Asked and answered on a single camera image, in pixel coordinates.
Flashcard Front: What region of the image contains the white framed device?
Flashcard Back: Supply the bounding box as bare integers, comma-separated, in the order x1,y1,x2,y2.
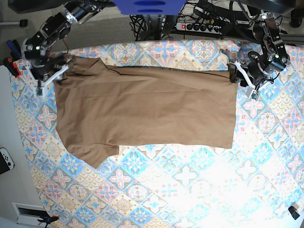
12,202,47,228

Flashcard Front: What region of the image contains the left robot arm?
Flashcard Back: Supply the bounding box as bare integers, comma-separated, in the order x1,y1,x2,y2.
228,12,290,100

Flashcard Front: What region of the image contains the game console controller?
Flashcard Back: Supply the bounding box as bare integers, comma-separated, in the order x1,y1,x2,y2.
0,147,15,174

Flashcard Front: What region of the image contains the orange black clamp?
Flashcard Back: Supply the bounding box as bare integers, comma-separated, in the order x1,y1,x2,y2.
38,211,59,227

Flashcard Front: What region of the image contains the black corner clamp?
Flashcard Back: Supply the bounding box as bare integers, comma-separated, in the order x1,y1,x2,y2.
288,206,300,220

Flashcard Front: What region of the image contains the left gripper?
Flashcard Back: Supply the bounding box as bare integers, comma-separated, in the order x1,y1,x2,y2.
228,60,272,91

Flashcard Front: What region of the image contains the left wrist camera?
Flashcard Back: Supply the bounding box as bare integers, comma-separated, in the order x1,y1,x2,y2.
246,87,261,101

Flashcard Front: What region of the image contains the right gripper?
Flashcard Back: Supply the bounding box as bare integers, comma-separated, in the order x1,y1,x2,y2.
26,58,69,95

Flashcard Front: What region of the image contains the patterned tablecloth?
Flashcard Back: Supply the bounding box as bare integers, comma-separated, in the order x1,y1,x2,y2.
10,46,304,228

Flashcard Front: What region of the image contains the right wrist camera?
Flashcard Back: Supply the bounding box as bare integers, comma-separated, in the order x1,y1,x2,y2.
36,87,45,97

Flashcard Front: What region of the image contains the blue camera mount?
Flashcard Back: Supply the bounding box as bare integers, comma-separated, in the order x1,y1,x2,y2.
113,0,186,15

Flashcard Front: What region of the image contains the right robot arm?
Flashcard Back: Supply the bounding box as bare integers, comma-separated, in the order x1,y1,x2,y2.
21,0,104,96

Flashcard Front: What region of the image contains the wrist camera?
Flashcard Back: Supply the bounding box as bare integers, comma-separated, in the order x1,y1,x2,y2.
36,87,45,97
246,87,261,101

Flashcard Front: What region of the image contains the brown t-shirt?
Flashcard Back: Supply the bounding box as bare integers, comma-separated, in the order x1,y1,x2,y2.
54,57,238,168

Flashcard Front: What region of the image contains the red black clamp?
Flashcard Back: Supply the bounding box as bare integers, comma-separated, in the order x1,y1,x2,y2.
3,57,20,78

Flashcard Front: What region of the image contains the white power strip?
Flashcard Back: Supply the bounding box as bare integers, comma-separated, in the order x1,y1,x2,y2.
175,22,222,35

